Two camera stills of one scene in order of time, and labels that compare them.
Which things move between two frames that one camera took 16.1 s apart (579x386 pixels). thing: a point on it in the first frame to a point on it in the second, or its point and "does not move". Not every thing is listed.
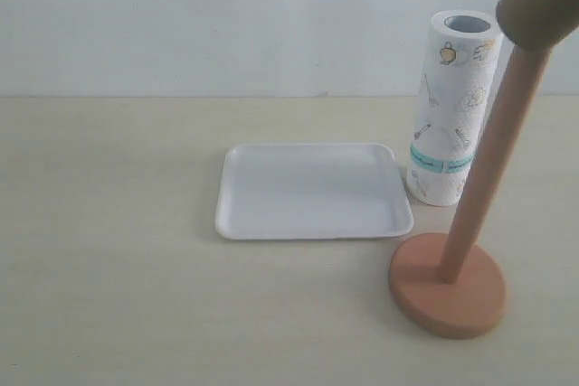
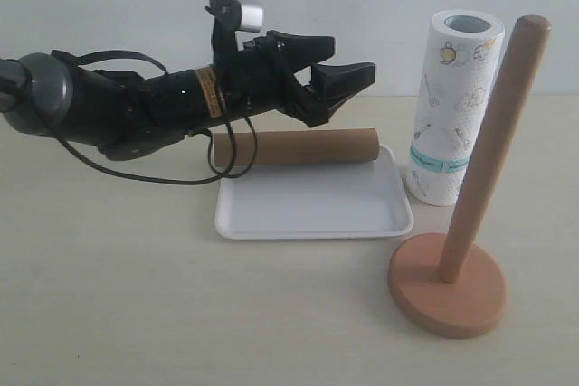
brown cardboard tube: [542, 9] to [281, 147]
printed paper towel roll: [461, 56] does not move
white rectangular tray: [313, 191] does not move
